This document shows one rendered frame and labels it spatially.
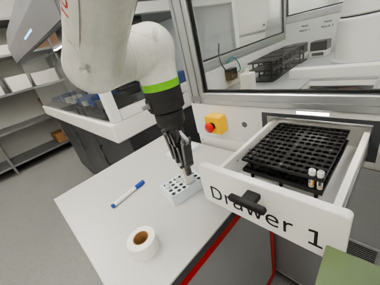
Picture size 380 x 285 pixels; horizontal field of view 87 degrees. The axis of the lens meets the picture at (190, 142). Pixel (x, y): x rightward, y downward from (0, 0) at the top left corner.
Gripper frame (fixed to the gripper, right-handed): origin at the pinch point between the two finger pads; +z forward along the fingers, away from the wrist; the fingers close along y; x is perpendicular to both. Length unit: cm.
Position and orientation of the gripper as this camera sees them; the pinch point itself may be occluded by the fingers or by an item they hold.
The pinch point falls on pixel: (185, 172)
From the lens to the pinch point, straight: 61.2
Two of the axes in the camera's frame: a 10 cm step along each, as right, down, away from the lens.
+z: 2.2, 8.7, 4.5
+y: 5.5, 2.7, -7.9
